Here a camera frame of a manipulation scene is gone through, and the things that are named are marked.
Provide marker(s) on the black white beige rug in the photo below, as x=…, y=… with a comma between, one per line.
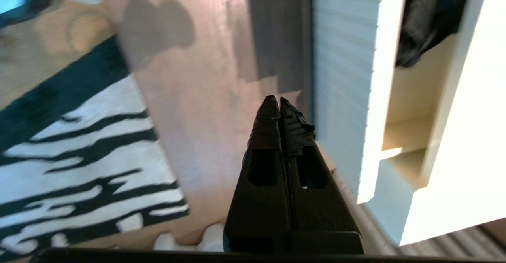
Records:
x=79, y=156

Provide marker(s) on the white TV cabinet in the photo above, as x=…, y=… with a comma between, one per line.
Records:
x=466, y=176

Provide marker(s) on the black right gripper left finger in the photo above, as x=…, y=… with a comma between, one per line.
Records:
x=261, y=199

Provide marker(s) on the grey pleated curtain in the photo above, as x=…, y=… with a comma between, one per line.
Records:
x=454, y=243

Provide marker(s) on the white fluted drawer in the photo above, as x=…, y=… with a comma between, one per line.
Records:
x=344, y=57

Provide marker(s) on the black folding umbrella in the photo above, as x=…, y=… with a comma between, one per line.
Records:
x=427, y=17

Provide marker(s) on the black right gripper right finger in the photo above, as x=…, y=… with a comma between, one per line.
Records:
x=316, y=215

